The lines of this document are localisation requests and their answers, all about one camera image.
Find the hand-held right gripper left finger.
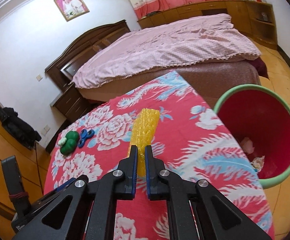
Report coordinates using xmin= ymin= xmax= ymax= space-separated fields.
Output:
xmin=11 ymin=145 xmax=138 ymax=240

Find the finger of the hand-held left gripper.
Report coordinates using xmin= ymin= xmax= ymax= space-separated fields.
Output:
xmin=45 ymin=177 xmax=77 ymax=200

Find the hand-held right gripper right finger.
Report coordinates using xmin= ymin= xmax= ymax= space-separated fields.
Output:
xmin=145 ymin=145 xmax=273 ymax=240

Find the yellow bubble wrap sheet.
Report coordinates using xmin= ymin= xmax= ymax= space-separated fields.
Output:
xmin=128 ymin=108 xmax=160 ymax=178

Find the red bin with green rim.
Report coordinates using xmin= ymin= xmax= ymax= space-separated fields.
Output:
xmin=213 ymin=84 xmax=290 ymax=190

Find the green toy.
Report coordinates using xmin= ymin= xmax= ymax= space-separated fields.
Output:
xmin=59 ymin=131 xmax=80 ymax=155

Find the red floral tablecloth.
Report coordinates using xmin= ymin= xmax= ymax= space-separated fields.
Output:
xmin=43 ymin=70 xmax=275 ymax=240

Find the black clothing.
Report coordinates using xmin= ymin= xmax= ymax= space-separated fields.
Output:
xmin=0 ymin=107 xmax=42 ymax=150

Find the blue fidget spinner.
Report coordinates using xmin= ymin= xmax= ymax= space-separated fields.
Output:
xmin=77 ymin=129 xmax=95 ymax=148

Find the dark wooden nightstand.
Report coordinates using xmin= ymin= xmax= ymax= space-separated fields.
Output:
xmin=50 ymin=84 xmax=92 ymax=122

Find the pink crumpled wrapper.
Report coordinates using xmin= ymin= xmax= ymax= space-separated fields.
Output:
xmin=241 ymin=137 xmax=254 ymax=153

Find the bed with brown cover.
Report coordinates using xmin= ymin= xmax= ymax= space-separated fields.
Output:
xmin=79 ymin=60 xmax=261 ymax=105

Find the pink checked quilt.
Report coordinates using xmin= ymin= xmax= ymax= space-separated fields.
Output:
xmin=71 ymin=13 xmax=261 ymax=88

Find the dark wooden headboard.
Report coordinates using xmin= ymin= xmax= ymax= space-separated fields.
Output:
xmin=45 ymin=20 xmax=132 ymax=85

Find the dark red cloth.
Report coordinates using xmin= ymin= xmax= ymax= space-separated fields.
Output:
xmin=256 ymin=57 xmax=269 ymax=79

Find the long wooden cabinet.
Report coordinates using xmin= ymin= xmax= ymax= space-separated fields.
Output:
xmin=137 ymin=0 xmax=254 ymax=37

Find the wooden corner shelf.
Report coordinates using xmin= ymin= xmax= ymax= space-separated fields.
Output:
xmin=246 ymin=0 xmax=278 ymax=50

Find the black cable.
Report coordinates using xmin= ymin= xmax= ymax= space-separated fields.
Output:
xmin=34 ymin=141 xmax=46 ymax=180

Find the framed wall photo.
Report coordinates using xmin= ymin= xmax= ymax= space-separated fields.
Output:
xmin=54 ymin=0 xmax=90 ymax=22

